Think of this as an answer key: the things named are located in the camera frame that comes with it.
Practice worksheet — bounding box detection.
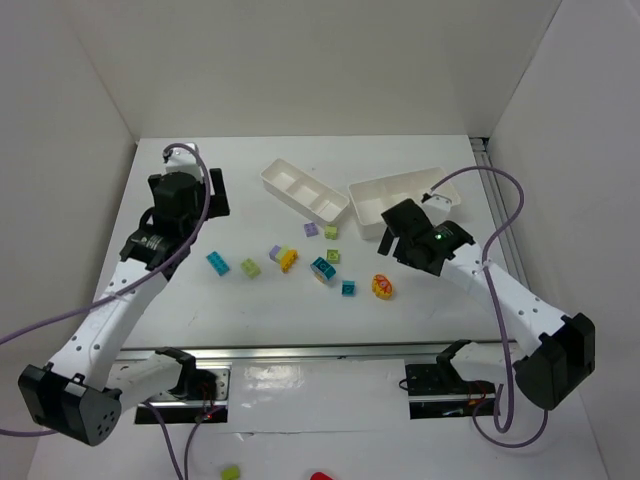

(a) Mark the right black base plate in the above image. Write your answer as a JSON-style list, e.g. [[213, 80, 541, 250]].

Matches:
[[398, 364, 496, 420]]

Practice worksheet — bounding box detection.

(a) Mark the green brick on floor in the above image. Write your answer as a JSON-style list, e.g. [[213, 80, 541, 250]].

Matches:
[[220, 465, 241, 480]]

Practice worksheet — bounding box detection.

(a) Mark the long teal lego brick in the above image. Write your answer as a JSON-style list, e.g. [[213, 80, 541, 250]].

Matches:
[[206, 251, 230, 276]]

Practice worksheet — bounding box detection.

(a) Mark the purple brick of stack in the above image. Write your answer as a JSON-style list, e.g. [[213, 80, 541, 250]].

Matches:
[[269, 245, 281, 263]]

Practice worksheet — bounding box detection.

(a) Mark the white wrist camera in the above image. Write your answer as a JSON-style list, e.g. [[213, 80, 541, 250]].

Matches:
[[163, 148, 202, 181], [421, 193, 452, 224]]

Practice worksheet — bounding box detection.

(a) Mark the aluminium front rail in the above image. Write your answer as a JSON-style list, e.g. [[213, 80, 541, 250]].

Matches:
[[114, 340, 521, 362]]

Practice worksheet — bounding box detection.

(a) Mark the red object at edge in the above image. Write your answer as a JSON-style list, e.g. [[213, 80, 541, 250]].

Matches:
[[310, 471, 333, 480]]

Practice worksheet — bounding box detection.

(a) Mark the yellow curved lego brick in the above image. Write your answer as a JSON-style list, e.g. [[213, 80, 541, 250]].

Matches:
[[280, 249, 298, 273]]

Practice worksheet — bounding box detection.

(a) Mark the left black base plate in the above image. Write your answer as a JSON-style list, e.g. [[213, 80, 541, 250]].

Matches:
[[149, 365, 231, 425]]

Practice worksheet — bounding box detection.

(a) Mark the right white compartment tray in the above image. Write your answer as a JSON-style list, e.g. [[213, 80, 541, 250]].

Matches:
[[348, 167, 447, 240]]

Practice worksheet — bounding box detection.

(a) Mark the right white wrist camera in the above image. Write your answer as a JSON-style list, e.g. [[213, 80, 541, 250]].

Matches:
[[421, 193, 452, 224]]

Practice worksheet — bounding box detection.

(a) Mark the aluminium side rail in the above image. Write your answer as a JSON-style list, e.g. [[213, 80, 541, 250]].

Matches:
[[469, 137, 528, 285]]

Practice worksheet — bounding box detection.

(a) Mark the long light green brick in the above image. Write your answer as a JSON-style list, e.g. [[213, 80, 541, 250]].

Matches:
[[240, 258, 261, 279]]

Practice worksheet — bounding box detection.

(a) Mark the green curved brick of stack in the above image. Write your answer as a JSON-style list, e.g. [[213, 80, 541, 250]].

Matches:
[[276, 246, 290, 261]]

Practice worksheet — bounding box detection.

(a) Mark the teal arch lego piece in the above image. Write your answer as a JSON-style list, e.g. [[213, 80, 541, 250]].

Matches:
[[310, 257, 336, 284]]

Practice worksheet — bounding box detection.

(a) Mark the white compartment tray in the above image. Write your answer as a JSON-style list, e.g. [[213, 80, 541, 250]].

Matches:
[[348, 167, 447, 240], [260, 159, 350, 226]]

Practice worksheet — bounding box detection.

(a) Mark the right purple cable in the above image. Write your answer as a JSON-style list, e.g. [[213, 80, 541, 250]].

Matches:
[[431, 166, 550, 448]]

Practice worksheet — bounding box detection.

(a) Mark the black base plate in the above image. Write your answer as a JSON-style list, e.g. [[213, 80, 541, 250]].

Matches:
[[398, 364, 496, 420], [149, 365, 231, 425]]

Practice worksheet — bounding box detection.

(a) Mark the light green lego brick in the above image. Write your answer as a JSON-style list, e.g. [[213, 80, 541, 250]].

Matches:
[[324, 225, 338, 240]]

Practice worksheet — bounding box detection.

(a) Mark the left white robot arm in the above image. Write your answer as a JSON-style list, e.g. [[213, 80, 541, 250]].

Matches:
[[18, 168, 230, 446]]

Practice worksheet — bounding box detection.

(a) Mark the yellow orange printed brick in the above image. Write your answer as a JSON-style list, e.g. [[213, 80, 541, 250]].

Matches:
[[371, 274, 394, 300]]

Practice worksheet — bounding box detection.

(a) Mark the small teal lego brick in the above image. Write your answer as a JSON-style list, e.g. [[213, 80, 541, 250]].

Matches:
[[341, 280, 356, 297]]

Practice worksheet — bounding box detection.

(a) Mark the purple square lego brick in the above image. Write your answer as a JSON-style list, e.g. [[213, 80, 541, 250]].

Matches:
[[303, 222, 319, 237]]

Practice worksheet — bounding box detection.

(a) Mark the left white compartment tray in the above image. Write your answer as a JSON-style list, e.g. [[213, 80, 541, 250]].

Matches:
[[260, 159, 350, 226]]

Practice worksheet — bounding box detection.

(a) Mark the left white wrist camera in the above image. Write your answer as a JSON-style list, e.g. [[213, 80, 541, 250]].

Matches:
[[163, 148, 202, 181]]

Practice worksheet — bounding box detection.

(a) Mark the green single stud brick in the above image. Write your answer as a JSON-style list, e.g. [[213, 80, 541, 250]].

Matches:
[[326, 249, 341, 264]]

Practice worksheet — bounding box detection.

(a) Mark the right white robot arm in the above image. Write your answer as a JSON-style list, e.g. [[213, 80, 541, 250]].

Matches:
[[378, 199, 595, 410]]

